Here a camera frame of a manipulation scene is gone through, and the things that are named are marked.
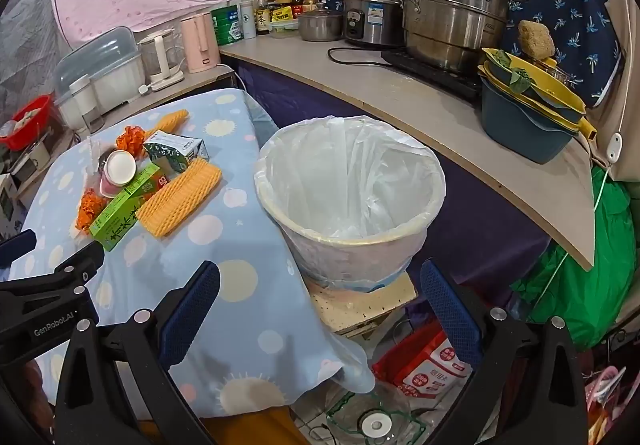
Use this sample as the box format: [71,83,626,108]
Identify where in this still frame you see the red-orange crumpled wrapper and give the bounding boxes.
[75,188,108,231]

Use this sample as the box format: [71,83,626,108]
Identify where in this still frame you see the orange crumpled plastic wrapper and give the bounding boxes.
[116,125,151,158]

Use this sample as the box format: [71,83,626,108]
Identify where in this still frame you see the blue plastic basin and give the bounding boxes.
[480,75,576,164]

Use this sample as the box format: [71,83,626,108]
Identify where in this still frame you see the large stainless steamer pot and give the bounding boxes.
[400,0,531,73]

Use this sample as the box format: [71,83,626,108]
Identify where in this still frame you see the red plastic basket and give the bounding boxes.
[0,95,55,151]

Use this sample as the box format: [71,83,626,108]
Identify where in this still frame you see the blue dotted blanket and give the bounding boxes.
[10,88,376,421]

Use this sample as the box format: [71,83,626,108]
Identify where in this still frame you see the long green box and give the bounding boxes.
[89,162,173,253]

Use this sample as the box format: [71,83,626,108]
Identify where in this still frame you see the green plastic bag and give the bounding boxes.
[510,165,640,351]

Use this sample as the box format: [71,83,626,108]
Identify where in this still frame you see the dark sauce bottle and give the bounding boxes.
[255,0,272,36]

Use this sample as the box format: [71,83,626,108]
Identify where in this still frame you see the stacked blue yellow basins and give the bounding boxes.
[477,48,598,141]

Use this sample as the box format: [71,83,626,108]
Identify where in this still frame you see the trash bin with white bag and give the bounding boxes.
[254,115,447,293]

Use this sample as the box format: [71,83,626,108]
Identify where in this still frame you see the small steel pot with lid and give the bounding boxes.
[298,8,345,42]

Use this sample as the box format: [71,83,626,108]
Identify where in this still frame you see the pink electric kettle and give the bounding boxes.
[180,14,221,73]

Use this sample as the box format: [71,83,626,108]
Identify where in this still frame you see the white thermos bottle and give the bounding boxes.
[239,0,257,40]

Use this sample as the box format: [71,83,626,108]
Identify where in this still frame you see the plastic dish rack with lid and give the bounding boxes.
[52,26,146,126]

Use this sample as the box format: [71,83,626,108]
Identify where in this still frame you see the green tin can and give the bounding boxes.
[211,5,246,46]

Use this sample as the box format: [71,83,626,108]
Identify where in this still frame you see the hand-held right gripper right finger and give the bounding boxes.
[419,259,588,445]

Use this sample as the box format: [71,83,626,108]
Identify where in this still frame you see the wooden stool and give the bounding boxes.
[305,270,418,338]

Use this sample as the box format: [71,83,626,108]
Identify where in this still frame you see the clear lid with green rim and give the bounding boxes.
[325,385,428,445]

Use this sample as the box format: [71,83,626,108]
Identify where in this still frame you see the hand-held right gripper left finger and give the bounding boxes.
[52,260,223,445]

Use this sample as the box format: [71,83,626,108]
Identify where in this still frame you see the red and white packets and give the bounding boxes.
[372,325,476,401]

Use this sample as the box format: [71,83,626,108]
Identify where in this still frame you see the clear food container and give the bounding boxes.
[270,19,301,38]

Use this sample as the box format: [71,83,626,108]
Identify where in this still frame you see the navy printed cloth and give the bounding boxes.
[307,0,626,108]

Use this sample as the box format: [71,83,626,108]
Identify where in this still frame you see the glass electric kettle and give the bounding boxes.
[137,31,185,92]

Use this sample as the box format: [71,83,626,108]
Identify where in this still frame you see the brown sponge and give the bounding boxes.
[517,20,556,60]

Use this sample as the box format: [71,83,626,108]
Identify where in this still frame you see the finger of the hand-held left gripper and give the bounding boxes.
[0,239,106,306]
[0,229,38,270]

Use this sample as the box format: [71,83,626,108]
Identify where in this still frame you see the large orange foam net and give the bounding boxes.
[136,158,223,238]

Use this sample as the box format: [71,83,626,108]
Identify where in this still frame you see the small orange foam net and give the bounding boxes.
[150,109,191,138]

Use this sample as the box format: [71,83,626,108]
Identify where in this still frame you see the black induction cooktop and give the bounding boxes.
[381,48,483,101]

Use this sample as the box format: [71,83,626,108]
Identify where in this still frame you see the white plastic cup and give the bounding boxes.
[59,75,103,133]

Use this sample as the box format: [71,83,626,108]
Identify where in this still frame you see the pink plastic cup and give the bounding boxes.
[99,150,138,199]

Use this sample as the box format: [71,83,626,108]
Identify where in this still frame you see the stainless rice cooker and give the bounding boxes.
[341,0,407,47]

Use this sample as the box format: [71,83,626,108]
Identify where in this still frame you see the green and white carton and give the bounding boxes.
[142,130,211,174]

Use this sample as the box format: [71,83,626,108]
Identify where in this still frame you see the black power cable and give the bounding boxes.
[327,46,401,71]

